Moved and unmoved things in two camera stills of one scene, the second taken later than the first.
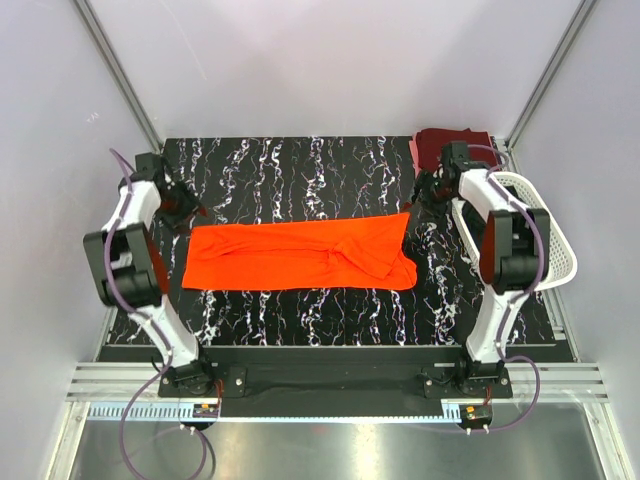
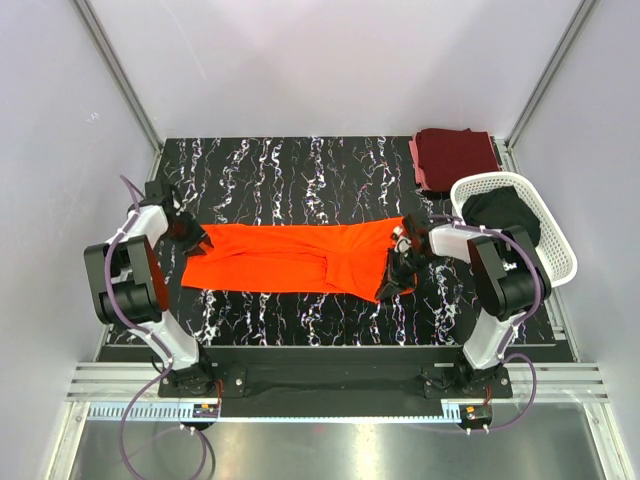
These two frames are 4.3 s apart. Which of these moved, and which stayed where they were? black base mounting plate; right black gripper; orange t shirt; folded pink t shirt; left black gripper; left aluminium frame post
Moved: right black gripper; left black gripper
Stayed: black base mounting plate; orange t shirt; left aluminium frame post; folded pink t shirt
